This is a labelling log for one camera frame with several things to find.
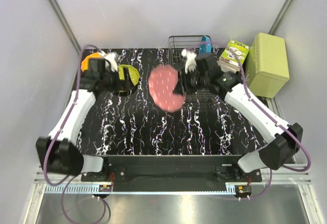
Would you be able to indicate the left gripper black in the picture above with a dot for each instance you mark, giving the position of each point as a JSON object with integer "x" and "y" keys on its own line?
{"x": 118, "y": 78}

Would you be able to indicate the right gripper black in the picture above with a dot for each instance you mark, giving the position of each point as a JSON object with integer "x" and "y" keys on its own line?
{"x": 183, "y": 78}

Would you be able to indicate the blue dotted plate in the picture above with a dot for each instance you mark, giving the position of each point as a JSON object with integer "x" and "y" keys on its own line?
{"x": 205, "y": 45}

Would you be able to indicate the pink dotted plate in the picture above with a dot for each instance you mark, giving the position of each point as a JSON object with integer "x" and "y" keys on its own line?
{"x": 162, "y": 82}

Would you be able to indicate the black wire dish rack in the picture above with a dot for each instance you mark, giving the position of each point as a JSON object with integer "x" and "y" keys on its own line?
{"x": 180, "y": 42}

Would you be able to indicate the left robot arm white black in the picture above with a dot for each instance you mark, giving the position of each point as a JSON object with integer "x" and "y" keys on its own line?
{"x": 58, "y": 152}

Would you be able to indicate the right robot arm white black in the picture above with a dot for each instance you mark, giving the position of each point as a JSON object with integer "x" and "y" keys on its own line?
{"x": 201, "y": 71}

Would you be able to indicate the green dotted plate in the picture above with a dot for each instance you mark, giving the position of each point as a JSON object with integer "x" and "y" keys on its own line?
{"x": 133, "y": 72}

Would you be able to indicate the green book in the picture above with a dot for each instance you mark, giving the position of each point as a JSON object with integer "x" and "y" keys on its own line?
{"x": 234, "y": 53}

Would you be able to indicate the orange dotted plate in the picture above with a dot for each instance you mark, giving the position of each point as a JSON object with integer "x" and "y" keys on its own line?
{"x": 85, "y": 62}

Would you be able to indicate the light green box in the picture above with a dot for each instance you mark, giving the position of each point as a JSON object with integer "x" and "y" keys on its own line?
{"x": 267, "y": 65}

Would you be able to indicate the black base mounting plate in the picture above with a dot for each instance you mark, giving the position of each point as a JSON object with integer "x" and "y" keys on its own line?
{"x": 168, "y": 170}

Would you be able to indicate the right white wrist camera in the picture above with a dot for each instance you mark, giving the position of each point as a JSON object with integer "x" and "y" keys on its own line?
{"x": 190, "y": 60}

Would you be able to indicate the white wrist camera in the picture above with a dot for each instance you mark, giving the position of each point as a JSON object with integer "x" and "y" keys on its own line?
{"x": 110, "y": 61}
{"x": 190, "y": 60}

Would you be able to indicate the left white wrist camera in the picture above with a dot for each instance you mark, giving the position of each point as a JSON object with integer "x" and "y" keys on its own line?
{"x": 110, "y": 61}

